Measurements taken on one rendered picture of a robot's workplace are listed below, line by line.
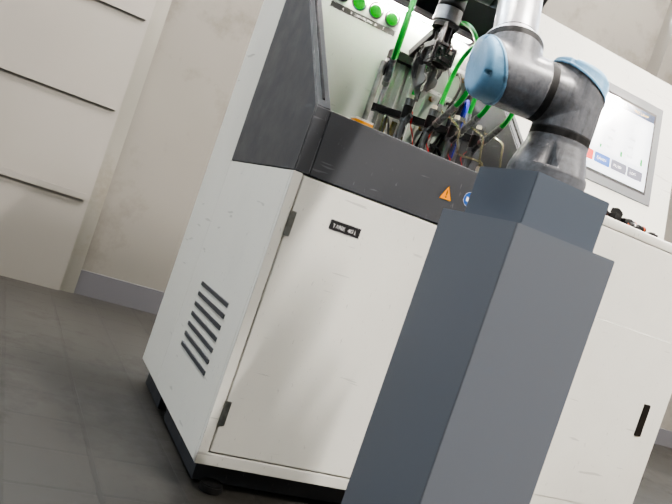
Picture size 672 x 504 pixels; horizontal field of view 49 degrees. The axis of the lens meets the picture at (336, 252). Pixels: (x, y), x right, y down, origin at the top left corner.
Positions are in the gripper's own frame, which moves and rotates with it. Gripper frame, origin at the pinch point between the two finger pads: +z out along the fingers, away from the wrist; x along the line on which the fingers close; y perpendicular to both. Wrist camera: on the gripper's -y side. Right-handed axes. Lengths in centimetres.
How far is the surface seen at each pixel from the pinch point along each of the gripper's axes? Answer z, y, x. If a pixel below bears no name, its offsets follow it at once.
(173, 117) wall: 14, -191, -30
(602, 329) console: 45, 23, 69
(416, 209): 31.8, 22.9, -1.3
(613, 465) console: 83, 23, 91
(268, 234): 49, 20, -35
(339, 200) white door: 36.3, 22.9, -21.8
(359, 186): 31.5, 22.9, -18.0
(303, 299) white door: 61, 23, -22
